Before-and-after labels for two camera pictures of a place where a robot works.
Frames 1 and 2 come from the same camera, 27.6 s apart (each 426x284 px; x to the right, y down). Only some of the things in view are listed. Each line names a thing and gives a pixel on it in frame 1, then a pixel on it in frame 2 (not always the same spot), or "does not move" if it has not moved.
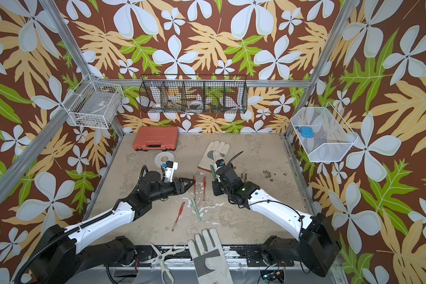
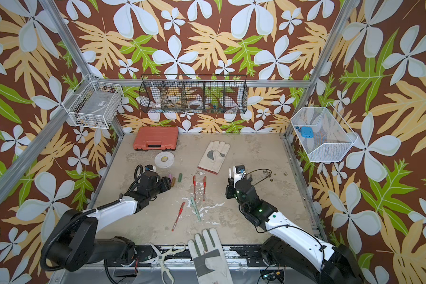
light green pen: [196, 209] does not move
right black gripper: [219, 180] → [236, 185]
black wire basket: [193, 93] does not move
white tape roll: [162, 157] does not move
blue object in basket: [307, 132] does not move
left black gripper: [180, 187] → [165, 183]
